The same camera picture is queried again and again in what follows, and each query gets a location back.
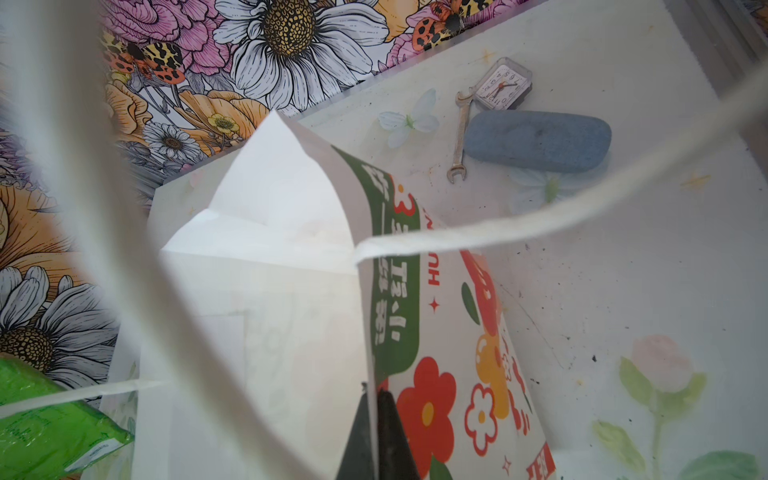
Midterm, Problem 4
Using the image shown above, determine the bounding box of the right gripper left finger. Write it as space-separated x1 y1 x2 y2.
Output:
336 393 375 480

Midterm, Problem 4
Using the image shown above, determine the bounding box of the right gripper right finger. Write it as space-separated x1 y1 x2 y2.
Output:
377 391 420 480

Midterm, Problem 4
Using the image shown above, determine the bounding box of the white floral paper bag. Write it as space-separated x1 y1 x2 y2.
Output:
98 109 559 480

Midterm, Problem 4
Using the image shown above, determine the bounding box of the bright green snack bag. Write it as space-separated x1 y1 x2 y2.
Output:
0 352 136 480

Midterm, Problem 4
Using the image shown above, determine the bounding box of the blue grey glasses case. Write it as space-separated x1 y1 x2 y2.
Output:
464 110 612 173

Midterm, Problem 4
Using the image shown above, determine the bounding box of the small metal wrench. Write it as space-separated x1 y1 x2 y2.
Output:
446 88 474 184

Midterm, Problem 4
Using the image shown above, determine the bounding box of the small square clock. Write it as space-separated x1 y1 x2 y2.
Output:
473 57 533 110

